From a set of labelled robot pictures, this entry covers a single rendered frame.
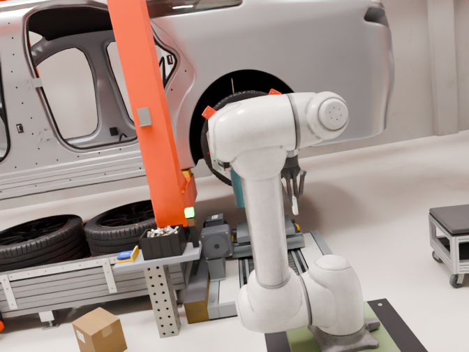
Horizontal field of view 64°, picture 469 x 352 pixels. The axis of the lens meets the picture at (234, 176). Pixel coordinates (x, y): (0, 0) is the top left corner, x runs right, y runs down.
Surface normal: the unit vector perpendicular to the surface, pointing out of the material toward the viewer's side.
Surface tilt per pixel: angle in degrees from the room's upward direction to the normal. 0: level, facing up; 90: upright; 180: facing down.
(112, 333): 90
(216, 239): 90
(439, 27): 90
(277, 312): 106
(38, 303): 90
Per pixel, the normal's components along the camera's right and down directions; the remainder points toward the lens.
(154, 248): -0.04, 0.22
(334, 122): 0.21, 0.00
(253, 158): 0.00, 0.61
